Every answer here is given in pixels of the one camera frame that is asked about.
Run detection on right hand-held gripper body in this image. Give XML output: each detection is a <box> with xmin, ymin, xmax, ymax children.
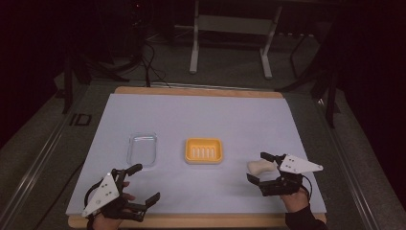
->
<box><xmin>259</xmin><ymin>153</ymin><xmax>325</xmax><ymax>197</ymax></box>

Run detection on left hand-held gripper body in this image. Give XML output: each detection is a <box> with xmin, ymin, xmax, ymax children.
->
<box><xmin>81</xmin><ymin>169</ymin><xmax>147</xmax><ymax>222</ymax></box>

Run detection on person's left hand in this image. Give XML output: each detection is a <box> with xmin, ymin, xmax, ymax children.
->
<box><xmin>92</xmin><ymin>180</ymin><xmax>137</xmax><ymax>230</ymax></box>

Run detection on person's right hand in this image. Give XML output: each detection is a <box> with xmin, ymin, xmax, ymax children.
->
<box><xmin>280</xmin><ymin>187</ymin><xmax>310</xmax><ymax>214</ymax></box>

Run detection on clear plastic tray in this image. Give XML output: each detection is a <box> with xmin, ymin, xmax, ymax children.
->
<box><xmin>126</xmin><ymin>131</ymin><xmax>158</xmax><ymax>168</ymax></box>

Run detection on yellow soap dish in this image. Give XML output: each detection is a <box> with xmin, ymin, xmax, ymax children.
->
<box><xmin>184</xmin><ymin>137</ymin><xmax>224</xmax><ymax>166</ymax></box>

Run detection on black metal stand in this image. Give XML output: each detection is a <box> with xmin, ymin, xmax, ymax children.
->
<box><xmin>276</xmin><ymin>33</ymin><xmax>342</xmax><ymax>129</ymax></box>
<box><xmin>60</xmin><ymin>47</ymin><xmax>130</xmax><ymax>115</ymax></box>

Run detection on lavender table mat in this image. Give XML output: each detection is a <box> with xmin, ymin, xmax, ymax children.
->
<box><xmin>65</xmin><ymin>93</ymin><xmax>327</xmax><ymax>216</ymax></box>

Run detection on wooden table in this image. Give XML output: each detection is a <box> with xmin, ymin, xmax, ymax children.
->
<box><xmin>67</xmin><ymin>85</ymin><xmax>327</xmax><ymax>230</ymax></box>

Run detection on white metal stand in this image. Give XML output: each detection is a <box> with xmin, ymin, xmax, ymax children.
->
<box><xmin>189</xmin><ymin>0</ymin><xmax>284</xmax><ymax>80</ymax></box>

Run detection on left hand-held gripper black cable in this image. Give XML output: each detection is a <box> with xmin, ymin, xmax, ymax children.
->
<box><xmin>82</xmin><ymin>183</ymin><xmax>99</xmax><ymax>210</ymax></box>

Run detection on hand-held gripper black cable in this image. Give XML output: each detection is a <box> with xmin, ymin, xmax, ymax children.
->
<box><xmin>301</xmin><ymin>174</ymin><xmax>314</xmax><ymax>199</ymax></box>
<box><xmin>82</xmin><ymin>183</ymin><xmax>99</xmax><ymax>210</ymax></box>

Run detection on right hand-held gripper black cable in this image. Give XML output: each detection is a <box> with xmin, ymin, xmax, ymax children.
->
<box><xmin>301</xmin><ymin>174</ymin><xmax>314</xmax><ymax>199</ymax></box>

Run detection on metal floor rail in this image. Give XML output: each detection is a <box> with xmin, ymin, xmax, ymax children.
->
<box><xmin>315</xmin><ymin>98</ymin><xmax>382</xmax><ymax>230</ymax></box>
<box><xmin>0</xmin><ymin>104</ymin><xmax>84</xmax><ymax>230</ymax></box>

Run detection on black floor cables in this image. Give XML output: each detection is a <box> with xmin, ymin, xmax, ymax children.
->
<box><xmin>139</xmin><ymin>40</ymin><xmax>170</xmax><ymax>89</ymax></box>

